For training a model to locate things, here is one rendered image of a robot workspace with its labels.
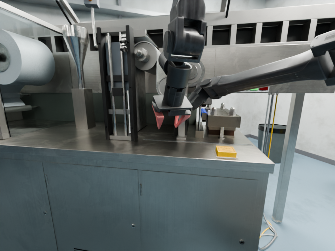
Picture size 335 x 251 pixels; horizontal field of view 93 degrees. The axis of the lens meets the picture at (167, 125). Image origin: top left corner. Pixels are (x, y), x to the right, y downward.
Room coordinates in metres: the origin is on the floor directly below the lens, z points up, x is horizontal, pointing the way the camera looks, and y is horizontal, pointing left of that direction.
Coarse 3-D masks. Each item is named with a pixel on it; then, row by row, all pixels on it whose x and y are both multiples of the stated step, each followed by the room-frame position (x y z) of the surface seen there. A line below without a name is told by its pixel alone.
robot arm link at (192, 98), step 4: (204, 80) 0.69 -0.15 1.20; (208, 80) 0.66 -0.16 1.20; (200, 84) 0.69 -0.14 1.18; (204, 84) 0.66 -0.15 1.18; (208, 84) 0.64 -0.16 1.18; (192, 92) 0.72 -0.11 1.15; (200, 92) 0.68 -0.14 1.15; (204, 92) 0.69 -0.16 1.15; (192, 96) 0.70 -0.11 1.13; (196, 96) 0.68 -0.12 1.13; (200, 96) 0.68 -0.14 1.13; (204, 96) 0.69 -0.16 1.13; (208, 96) 0.70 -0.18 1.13; (188, 100) 0.69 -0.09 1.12; (192, 100) 0.68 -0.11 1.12; (196, 100) 0.67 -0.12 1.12; (200, 100) 0.68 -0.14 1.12; (204, 100) 0.69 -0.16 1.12; (192, 104) 0.67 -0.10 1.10; (196, 104) 0.67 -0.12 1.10; (200, 104) 0.68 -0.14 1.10; (192, 108) 0.70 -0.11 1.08; (196, 108) 0.68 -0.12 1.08
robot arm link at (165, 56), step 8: (168, 32) 0.36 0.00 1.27; (168, 40) 0.36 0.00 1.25; (168, 48) 0.36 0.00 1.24; (160, 56) 0.48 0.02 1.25; (168, 56) 0.37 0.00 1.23; (176, 56) 0.39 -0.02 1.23; (184, 56) 0.40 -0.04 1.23; (192, 56) 0.41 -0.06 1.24; (200, 56) 0.39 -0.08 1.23; (160, 64) 0.47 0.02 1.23
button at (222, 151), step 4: (216, 148) 0.63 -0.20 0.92; (220, 148) 0.62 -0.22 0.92; (224, 148) 0.62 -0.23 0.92; (228, 148) 0.62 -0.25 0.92; (232, 148) 0.62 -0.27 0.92; (216, 152) 0.62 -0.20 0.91; (220, 152) 0.59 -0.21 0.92; (224, 152) 0.58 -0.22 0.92; (228, 152) 0.58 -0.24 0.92; (232, 152) 0.58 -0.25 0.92; (236, 152) 0.58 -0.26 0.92; (220, 156) 0.58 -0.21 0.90; (224, 156) 0.58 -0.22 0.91; (228, 156) 0.58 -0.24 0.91; (232, 156) 0.58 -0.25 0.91
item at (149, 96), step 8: (96, 96) 1.33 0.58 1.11; (120, 96) 1.29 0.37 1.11; (152, 96) 1.25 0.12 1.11; (96, 104) 1.33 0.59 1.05; (120, 104) 1.29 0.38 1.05; (96, 112) 1.33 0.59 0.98; (152, 112) 1.25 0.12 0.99; (192, 112) 1.20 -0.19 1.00; (96, 120) 1.33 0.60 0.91; (112, 120) 1.31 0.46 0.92; (120, 120) 1.30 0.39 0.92; (128, 120) 1.28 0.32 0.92; (152, 120) 1.25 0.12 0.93; (168, 120) 1.23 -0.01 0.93; (192, 120) 1.19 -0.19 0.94
